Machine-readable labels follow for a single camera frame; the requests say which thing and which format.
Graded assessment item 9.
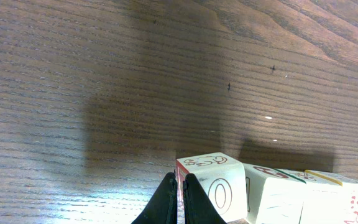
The yellow block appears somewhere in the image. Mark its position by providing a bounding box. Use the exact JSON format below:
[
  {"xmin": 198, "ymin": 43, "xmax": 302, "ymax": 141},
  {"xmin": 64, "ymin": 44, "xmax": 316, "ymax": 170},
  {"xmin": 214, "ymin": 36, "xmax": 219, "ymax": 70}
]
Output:
[{"xmin": 243, "ymin": 164, "xmax": 306, "ymax": 224}]

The plain white block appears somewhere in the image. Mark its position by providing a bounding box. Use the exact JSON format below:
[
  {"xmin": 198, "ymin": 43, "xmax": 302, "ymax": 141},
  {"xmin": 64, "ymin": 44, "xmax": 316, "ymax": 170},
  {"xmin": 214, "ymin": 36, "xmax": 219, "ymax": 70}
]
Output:
[{"xmin": 177, "ymin": 152, "xmax": 248, "ymax": 222}]

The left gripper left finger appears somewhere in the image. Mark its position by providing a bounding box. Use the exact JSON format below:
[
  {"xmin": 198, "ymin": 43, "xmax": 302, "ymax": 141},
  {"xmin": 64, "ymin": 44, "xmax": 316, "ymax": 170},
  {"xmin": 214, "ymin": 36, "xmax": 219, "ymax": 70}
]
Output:
[{"xmin": 132, "ymin": 172, "xmax": 178, "ymax": 224}]

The white block with pattern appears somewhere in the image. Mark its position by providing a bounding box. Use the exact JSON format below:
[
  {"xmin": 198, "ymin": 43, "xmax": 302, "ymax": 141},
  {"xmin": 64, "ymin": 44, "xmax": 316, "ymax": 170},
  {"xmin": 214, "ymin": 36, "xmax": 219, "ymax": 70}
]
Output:
[{"xmin": 277, "ymin": 169, "xmax": 342, "ymax": 224}]

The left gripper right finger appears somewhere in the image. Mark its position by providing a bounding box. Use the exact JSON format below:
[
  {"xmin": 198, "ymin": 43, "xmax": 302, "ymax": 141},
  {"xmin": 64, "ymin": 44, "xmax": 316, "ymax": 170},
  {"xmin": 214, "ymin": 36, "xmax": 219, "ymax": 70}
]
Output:
[{"xmin": 183, "ymin": 174, "xmax": 226, "ymax": 224}]

